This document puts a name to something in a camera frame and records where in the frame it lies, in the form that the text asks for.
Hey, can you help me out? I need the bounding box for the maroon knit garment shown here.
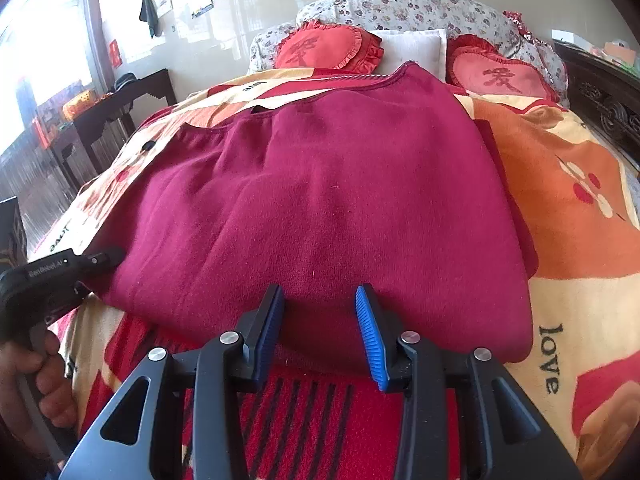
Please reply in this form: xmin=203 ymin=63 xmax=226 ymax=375
xmin=89 ymin=65 xmax=537 ymax=368

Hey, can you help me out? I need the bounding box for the left hand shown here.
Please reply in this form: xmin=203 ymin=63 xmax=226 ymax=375
xmin=0 ymin=328 xmax=79 ymax=441

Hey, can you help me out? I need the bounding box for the dark wooden side table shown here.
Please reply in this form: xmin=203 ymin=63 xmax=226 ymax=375
xmin=50 ymin=68 xmax=177 ymax=192

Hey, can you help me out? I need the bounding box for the dark hanging cloth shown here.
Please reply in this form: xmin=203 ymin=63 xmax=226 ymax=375
xmin=139 ymin=0 xmax=160 ymax=38

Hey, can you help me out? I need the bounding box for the dark carved wooden footboard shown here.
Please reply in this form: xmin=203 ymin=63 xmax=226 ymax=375
xmin=553 ymin=40 xmax=639 ymax=167

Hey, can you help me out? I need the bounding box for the small red heart cushion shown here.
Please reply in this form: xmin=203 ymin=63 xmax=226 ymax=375
xmin=446 ymin=35 xmax=560 ymax=103

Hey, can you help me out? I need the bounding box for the large red heart cushion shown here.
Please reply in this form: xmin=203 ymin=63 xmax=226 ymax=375
xmin=274 ymin=20 xmax=384 ymax=75

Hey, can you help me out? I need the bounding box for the white pillow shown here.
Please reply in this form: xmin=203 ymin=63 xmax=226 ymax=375
xmin=374 ymin=29 xmax=447 ymax=81

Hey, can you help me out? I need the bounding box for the floral quilt pillow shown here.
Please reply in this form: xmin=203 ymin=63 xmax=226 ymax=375
xmin=247 ymin=0 xmax=570 ymax=105

